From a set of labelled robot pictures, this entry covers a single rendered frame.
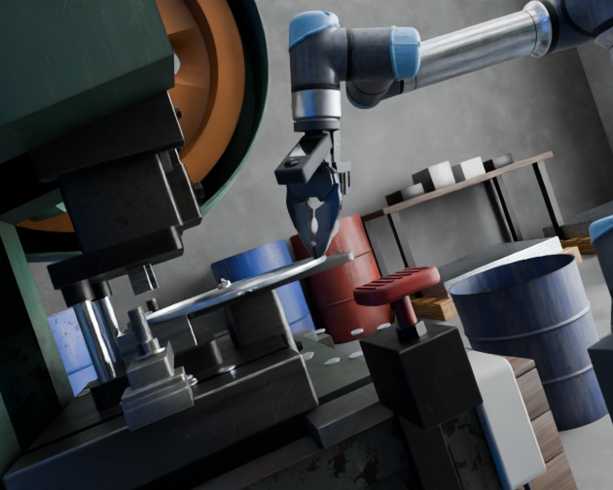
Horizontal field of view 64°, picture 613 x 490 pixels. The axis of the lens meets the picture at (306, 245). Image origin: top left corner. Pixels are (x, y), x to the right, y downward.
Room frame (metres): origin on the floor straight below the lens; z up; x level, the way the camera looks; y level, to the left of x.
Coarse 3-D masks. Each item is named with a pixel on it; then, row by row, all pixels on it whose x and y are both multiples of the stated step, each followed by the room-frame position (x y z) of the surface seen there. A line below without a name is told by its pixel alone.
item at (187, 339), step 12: (156, 324) 0.63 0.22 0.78; (168, 324) 0.63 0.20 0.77; (180, 324) 0.64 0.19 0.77; (120, 336) 0.62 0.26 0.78; (132, 336) 0.62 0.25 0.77; (156, 336) 0.63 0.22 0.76; (168, 336) 0.63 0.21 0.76; (180, 336) 0.63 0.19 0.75; (192, 336) 0.64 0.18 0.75; (120, 348) 0.61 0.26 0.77; (132, 348) 0.62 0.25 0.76; (180, 348) 0.63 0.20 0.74
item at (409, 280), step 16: (400, 272) 0.45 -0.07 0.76; (416, 272) 0.42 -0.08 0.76; (432, 272) 0.42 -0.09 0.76; (368, 288) 0.42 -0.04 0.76; (384, 288) 0.41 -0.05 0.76; (400, 288) 0.41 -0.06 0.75; (416, 288) 0.41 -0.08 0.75; (368, 304) 0.42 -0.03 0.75; (400, 304) 0.43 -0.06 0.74; (400, 320) 0.44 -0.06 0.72
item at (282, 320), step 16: (336, 256) 0.73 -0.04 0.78; (352, 256) 0.71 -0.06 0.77; (304, 272) 0.69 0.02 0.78; (272, 288) 0.67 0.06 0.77; (224, 304) 0.66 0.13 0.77; (240, 304) 0.68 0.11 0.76; (256, 304) 0.69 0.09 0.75; (272, 304) 0.69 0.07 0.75; (224, 320) 0.76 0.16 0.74; (240, 320) 0.68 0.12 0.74; (256, 320) 0.69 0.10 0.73; (272, 320) 0.69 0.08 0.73; (240, 336) 0.68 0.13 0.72; (256, 336) 0.68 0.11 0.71; (272, 336) 0.70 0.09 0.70; (288, 336) 0.70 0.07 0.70
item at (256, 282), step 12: (288, 264) 0.85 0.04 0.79; (300, 264) 0.81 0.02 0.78; (312, 264) 0.65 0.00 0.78; (252, 276) 0.87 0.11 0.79; (264, 276) 0.70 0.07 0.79; (276, 276) 0.61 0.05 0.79; (288, 276) 0.62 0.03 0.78; (228, 288) 0.73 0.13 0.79; (240, 288) 0.67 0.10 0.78; (252, 288) 0.62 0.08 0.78; (192, 300) 0.84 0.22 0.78; (204, 300) 0.68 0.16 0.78; (216, 300) 0.59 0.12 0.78; (156, 312) 0.77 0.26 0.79; (168, 312) 0.74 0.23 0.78; (180, 312) 0.59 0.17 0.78
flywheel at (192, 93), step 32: (160, 0) 1.11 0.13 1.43; (192, 0) 1.10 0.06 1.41; (224, 0) 1.11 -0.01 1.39; (192, 32) 1.12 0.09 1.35; (224, 32) 1.10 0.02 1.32; (192, 64) 1.11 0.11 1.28; (224, 64) 1.10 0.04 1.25; (192, 96) 1.11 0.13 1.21; (224, 96) 1.09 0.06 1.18; (192, 128) 1.10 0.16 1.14; (224, 128) 1.08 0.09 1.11; (192, 160) 1.06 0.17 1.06; (32, 224) 0.97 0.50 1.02; (64, 224) 0.98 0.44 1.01
